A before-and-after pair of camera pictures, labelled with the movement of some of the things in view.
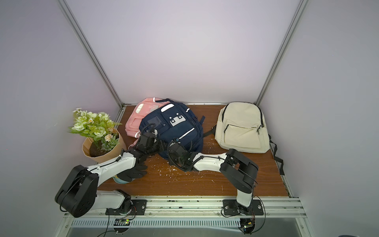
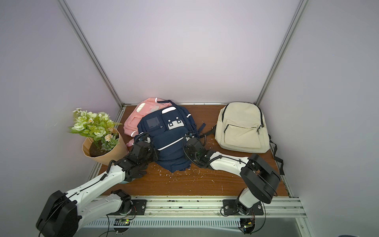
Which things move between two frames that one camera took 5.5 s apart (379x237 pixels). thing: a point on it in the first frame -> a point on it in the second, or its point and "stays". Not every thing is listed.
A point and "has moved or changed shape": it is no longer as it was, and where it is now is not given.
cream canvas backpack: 240,127 stays
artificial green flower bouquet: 98,126 stays
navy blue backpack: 173,122 has moved or changed shape
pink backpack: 142,108 stays
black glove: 139,170 stays
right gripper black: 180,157 -> 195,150
